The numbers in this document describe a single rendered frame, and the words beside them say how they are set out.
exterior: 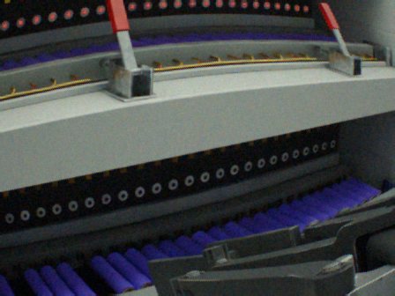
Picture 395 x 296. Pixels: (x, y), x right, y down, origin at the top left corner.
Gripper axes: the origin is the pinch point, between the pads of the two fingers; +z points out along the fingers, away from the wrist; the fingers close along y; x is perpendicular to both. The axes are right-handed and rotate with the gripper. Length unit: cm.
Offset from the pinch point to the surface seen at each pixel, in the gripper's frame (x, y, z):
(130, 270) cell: 0.9, -6.3, 24.1
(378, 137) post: -5, -48, 23
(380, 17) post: -21, -48, 14
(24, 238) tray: -4.2, 2.3, 30.3
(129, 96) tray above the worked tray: -12.2, -4.5, 12.1
